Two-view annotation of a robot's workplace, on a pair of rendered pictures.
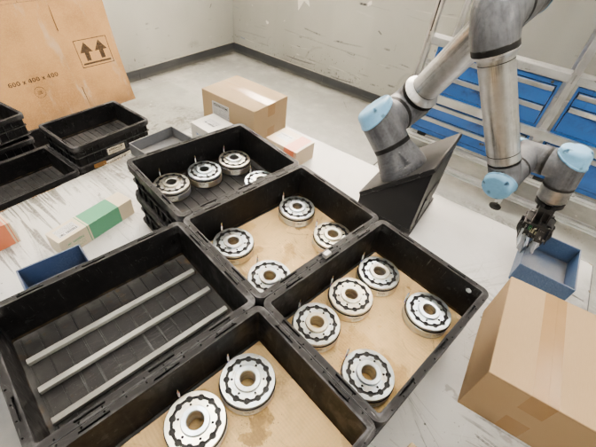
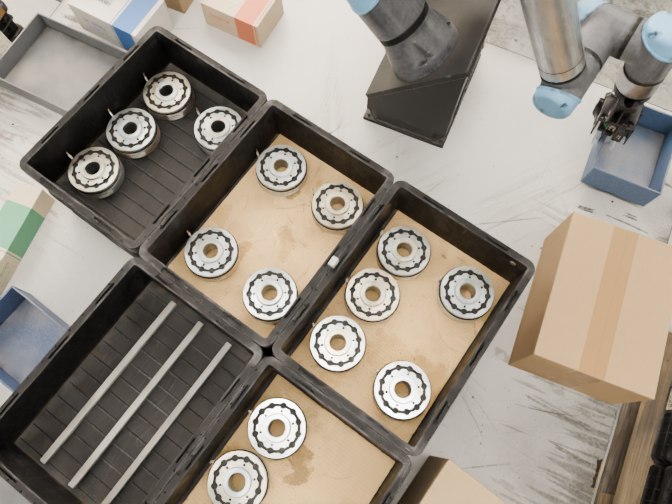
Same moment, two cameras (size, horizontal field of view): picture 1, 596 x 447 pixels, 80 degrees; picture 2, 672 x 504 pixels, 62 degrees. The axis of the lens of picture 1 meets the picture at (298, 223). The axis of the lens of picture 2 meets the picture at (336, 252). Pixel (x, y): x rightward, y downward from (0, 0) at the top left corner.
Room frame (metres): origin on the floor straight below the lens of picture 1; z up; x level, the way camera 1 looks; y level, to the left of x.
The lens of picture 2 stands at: (0.25, -0.04, 1.88)
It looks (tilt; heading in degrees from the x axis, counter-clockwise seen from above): 72 degrees down; 353
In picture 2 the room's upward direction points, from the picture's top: straight up
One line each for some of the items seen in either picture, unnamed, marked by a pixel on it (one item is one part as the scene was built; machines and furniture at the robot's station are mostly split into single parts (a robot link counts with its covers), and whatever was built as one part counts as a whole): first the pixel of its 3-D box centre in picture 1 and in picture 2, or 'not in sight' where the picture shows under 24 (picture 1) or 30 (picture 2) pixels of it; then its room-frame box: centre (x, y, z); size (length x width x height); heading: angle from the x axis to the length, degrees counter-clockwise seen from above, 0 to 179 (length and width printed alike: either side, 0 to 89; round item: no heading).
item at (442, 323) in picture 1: (427, 310); (466, 292); (0.48, -0.32, 0.86); 0.10 x 0.10 x 0.01
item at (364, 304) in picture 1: (350, 295); (372, 294); (0.49, -0.14, 0.86); 0.10 x 0.10 x 0.01
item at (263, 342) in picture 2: (284, 222); (270, 216); (0.65, 0.03, 0.92); 0.40 x 0.30 x 0.02; 138
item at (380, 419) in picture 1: (380, 300); (405, 308); (0.45, -0.19, 0.92); 0.40 x 0.30 x 0.02; 138
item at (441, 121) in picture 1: (475, 108); not in sight; (2.27, -1.04, 0.60); 0.72 x 0.03 x 0.56; 59
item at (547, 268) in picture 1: (545, 263); (631, 150); (0.78, -0.77, 0.75); 0.20 x 0.15 x 0.07; 149
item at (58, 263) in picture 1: (66, 289); (28, 346); (0.49, 0.56, 0.74); 0.20 x 0.15 x 0.07; 48
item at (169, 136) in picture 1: (173, 152); (63, 69); (1.16, 0.52, 0.73); 0.27 x 0.20 x 0.05; 57
